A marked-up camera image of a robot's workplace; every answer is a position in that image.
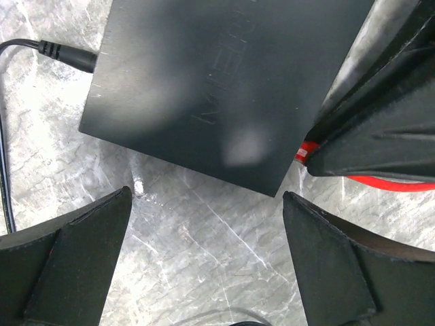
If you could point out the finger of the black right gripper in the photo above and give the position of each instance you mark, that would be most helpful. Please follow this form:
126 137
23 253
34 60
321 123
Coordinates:
392 135
390 35

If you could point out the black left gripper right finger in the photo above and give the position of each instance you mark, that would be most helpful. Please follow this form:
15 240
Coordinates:
348 275

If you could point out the black Mercury network switch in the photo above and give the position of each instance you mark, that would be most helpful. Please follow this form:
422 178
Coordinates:
229 89

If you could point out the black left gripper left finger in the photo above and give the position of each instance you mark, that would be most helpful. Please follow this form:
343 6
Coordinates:
59 272

